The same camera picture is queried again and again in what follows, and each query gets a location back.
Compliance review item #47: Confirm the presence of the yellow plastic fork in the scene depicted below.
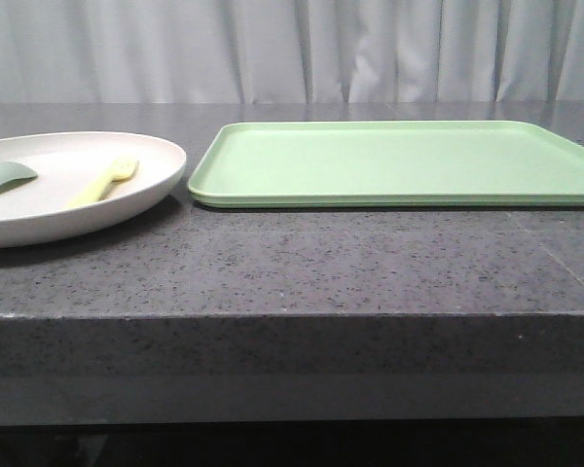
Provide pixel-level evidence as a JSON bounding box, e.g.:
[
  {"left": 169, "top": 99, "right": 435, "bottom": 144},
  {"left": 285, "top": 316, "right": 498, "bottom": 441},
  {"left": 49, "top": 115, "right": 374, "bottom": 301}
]
[{"left": 66, "top": 156, "right": 138, "bottom": 208}]

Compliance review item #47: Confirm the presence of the white round plate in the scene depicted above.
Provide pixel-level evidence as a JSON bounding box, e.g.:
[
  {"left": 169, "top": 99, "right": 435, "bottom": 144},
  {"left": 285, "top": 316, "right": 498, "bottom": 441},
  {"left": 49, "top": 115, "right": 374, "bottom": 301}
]
[{"left": 0, "top": 131, "right": 186, "bottom": 248}]

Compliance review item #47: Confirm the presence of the light green serving tray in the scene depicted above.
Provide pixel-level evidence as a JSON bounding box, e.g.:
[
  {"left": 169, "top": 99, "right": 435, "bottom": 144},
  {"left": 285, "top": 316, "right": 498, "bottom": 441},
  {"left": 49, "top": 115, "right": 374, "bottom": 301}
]
[{"left": 187, "top": 121, "right": 584, "bottom": 208}]

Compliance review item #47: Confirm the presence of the green plastic spoon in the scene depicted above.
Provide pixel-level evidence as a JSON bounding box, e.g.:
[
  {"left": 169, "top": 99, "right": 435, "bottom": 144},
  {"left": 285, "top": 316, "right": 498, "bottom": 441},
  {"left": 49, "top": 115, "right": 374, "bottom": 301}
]
[{"left": 0, "top": 162, "right": 38, "bottom": 195}]

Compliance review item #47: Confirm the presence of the white curtain backdrop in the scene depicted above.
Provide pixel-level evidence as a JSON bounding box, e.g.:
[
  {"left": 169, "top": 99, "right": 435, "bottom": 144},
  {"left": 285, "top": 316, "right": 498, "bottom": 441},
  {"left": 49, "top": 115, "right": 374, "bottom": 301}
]
[{"left": 0, "top": 1, "right": 584, "bottom": 104}]

